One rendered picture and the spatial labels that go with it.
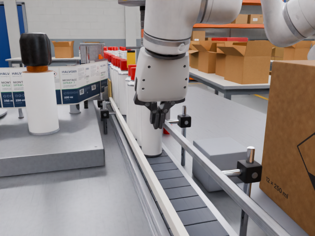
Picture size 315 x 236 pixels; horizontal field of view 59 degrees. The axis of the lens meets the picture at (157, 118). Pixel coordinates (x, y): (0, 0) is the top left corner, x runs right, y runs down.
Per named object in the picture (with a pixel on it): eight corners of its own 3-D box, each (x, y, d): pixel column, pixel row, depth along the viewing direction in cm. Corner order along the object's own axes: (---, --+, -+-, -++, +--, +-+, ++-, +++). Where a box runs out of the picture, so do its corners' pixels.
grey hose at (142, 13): (139, 60, 117) (138, 6, 111) (148, 60, 118) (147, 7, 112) (141, 61, 113) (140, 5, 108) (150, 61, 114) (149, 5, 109)
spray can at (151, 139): (139, 151, 73) (138, 71, 68) (159, 148, 74) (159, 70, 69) (143, 158, 68) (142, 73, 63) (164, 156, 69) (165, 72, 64)
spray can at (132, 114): (127, 135, 85) (125, 66, 79) (144, 134, 86) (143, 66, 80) (130, 141, 80) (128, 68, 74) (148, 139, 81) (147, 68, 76)
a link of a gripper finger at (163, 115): (172, 94, 59) (168, 120, 63) (158, 95, 59) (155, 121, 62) (177, 102, 57) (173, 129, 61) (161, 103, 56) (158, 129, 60)
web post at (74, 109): (69, 111, 113) (65, 64, 108) (81, 111, 114) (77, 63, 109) (68, 114, 108) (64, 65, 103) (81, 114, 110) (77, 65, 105)
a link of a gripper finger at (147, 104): (157, 95, 59) (154, 121, 62) (142, 95, 58) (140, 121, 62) (161, 103, 56) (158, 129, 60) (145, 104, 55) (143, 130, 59)
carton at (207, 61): (190, 70, 363) (191, 40, 353) (222, 70, 372) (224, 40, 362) (201, 74, 322) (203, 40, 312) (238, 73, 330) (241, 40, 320)
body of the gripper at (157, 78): (186, 37, 55) (178, 87, 61) (134, 36, 52) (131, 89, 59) (199, 52, 49) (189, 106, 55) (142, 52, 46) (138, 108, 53)
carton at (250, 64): (211, 79, 283) (213, 40, 273) (256, 77, 295) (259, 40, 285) (232, 85, 244) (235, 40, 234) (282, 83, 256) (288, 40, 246)
